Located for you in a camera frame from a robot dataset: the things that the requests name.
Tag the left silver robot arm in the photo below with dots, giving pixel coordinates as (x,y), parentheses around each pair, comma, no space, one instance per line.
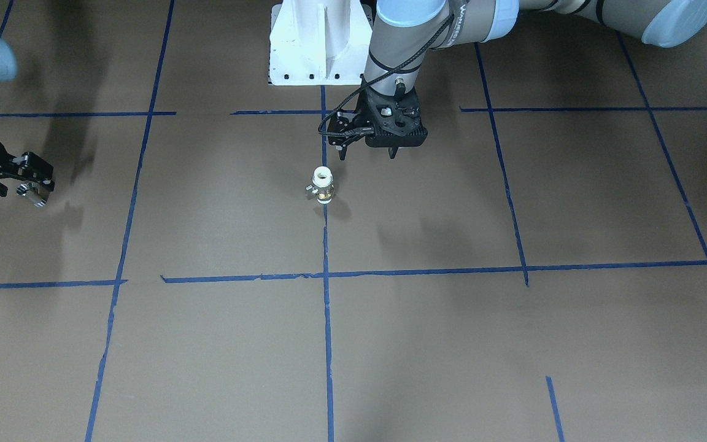
(405,31)

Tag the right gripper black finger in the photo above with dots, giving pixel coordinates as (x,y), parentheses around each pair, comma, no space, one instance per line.
(33,168)

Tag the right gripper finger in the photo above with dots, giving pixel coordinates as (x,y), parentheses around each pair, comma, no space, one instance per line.
(35,193)

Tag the white brass PPR valve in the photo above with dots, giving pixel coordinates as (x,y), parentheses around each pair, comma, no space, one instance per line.
(322,185)

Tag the white pedestal column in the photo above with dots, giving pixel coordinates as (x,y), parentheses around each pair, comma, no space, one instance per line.
(319,42)

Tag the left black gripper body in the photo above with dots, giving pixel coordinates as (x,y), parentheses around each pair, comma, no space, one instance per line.
(348,126)

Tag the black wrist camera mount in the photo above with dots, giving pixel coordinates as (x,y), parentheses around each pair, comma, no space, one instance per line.
(396,123)

